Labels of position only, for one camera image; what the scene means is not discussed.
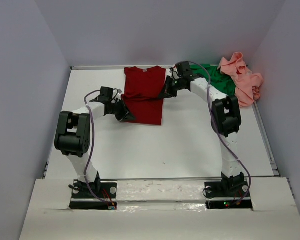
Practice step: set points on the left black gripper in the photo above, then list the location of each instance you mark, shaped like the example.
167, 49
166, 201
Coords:
122, 111

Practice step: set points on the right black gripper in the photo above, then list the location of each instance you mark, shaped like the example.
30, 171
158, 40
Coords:
168, 87

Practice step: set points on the red t-shirt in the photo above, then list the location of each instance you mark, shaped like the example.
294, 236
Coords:
141, 91

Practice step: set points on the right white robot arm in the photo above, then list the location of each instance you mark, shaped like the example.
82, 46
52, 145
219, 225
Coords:
225, 116

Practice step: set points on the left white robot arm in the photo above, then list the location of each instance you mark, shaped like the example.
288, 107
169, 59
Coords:
75, 135

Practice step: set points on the green t-shirt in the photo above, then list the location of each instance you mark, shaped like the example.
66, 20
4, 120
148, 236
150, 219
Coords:
218, 80

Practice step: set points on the pink t-shirt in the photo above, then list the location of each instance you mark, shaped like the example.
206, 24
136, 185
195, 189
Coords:
247, 83

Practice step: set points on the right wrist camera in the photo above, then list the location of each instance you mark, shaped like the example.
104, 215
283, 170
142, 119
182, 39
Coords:
174, 73

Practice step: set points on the metal rail front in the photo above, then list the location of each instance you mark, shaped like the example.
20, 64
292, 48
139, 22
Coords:
164, 179

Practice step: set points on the metal rail back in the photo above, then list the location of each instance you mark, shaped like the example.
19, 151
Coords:
108, 67

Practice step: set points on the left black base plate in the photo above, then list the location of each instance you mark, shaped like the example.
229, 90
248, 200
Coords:
104, 200

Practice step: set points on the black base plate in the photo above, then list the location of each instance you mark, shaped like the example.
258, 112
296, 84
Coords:
219, 199
104, 200

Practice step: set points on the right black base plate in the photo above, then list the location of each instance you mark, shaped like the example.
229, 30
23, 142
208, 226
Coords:
219, 199

